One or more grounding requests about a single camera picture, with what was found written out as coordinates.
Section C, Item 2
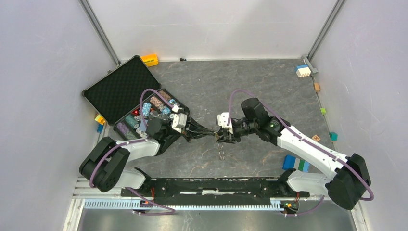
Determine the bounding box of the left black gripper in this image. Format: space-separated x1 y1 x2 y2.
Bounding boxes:
165 115 215 143

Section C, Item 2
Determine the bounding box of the large metal keyring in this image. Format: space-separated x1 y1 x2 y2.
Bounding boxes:
217 142 225 161

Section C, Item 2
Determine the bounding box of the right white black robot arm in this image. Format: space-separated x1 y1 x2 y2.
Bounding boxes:
216 98 374 210

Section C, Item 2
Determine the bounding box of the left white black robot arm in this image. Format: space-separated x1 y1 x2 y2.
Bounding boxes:
79 113 215 196

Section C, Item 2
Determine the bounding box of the blue green white block stack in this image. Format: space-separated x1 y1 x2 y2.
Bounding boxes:
282 154 310 172

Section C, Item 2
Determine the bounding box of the black poker chip case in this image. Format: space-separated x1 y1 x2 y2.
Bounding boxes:
82 55 190 140

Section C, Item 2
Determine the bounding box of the orange toy block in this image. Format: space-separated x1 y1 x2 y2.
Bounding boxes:
140 53 159 67

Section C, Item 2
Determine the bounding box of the wooden letter cube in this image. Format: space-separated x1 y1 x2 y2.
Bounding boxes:
312 135 321 142

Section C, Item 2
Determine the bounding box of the yellow orange blue block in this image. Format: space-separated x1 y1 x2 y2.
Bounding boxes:
94 114 106 133

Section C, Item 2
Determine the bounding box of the blue white toy block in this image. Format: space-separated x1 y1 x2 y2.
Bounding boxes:
296 64 312 77

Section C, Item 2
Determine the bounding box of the small brown wooden block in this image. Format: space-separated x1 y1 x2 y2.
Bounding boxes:
314 82 320 93

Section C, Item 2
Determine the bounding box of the small teal cube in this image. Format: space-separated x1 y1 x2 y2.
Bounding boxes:
329 131 338 141

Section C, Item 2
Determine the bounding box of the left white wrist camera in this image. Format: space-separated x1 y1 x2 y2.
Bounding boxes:
172 113 188 133

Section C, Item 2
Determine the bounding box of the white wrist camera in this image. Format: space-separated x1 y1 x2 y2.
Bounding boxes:
217 112 232 129
172 113 188 133

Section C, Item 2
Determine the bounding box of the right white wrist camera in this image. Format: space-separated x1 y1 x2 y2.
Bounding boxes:
217 112 232 129

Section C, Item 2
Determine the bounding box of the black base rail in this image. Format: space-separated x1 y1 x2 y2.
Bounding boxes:
136 177 310 206

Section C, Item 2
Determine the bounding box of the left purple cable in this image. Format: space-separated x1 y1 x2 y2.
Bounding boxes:
89 89 180 216

